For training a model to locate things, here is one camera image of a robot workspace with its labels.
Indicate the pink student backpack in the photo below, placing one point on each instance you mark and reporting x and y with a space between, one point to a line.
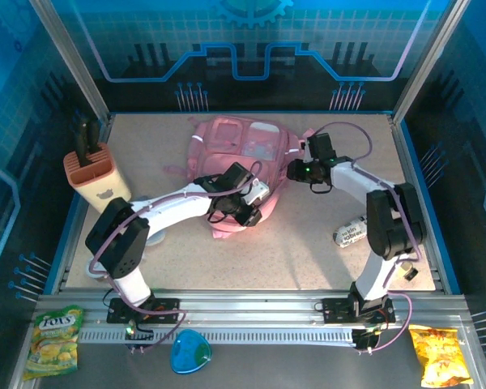
227 150

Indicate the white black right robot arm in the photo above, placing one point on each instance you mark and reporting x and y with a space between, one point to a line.
356 182

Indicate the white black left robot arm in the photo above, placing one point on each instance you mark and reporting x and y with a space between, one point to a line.
178 204

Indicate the green candy bag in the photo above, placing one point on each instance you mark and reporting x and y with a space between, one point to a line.
54 344

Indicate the yellow chips bag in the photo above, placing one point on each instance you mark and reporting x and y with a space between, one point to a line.
439 356

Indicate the white printed packet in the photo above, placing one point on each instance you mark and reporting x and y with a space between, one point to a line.
350 234

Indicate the cream and terracotta knife block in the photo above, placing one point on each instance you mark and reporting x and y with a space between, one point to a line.
101 182

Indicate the small black brass object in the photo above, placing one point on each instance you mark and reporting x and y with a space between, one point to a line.
411 272

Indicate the blue plastic triangular container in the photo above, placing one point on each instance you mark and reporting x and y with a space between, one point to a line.
190 350

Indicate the black connector board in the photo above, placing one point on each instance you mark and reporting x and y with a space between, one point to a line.
135 336
366 340

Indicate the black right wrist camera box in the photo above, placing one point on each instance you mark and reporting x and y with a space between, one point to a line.
320 146

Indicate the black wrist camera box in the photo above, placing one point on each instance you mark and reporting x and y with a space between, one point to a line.
237 177
320 146

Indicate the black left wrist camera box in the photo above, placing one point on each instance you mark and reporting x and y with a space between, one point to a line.
237 177

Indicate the white left camera bracket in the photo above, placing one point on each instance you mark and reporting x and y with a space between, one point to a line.
258 191

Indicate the aluminium table side rail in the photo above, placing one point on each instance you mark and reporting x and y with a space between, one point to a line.
107 129
407 162

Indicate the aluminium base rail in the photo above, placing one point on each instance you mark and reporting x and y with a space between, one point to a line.
247 308

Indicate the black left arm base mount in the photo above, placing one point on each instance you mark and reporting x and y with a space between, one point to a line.
166 310

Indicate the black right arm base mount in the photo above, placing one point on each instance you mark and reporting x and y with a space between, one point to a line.
336 310

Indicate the aluminium frame post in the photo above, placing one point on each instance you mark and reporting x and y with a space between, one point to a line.
421 61
73 61

